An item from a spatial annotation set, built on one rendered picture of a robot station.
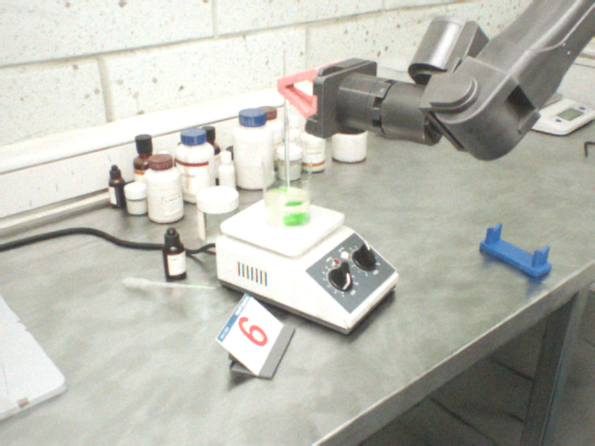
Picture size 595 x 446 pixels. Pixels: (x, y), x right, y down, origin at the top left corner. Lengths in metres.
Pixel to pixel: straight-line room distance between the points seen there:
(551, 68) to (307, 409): 0.39
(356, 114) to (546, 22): 0.20
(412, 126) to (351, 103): 0.07
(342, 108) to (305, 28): 0.69
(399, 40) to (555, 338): 0.78
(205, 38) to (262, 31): 0.13
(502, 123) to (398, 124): 0.10
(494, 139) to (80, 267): 0.58
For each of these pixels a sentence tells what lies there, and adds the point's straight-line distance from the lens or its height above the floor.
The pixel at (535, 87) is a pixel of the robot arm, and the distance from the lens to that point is 0.61.
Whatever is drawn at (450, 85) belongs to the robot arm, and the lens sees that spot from 0.59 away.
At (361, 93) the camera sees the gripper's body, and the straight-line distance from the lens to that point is 0.66.
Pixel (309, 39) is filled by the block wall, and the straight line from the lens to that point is 1.36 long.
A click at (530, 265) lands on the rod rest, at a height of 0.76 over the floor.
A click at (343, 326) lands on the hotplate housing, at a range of 0.74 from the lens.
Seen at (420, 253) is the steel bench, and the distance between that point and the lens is 0.93.
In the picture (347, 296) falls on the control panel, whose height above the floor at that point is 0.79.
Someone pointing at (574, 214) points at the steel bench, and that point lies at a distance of 1.11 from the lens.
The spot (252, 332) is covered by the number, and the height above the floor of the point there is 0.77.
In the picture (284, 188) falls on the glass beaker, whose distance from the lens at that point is 0.76.
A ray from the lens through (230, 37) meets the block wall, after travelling 1.24.
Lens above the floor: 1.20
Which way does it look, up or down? 27 degrees down
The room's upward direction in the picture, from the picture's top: straight up
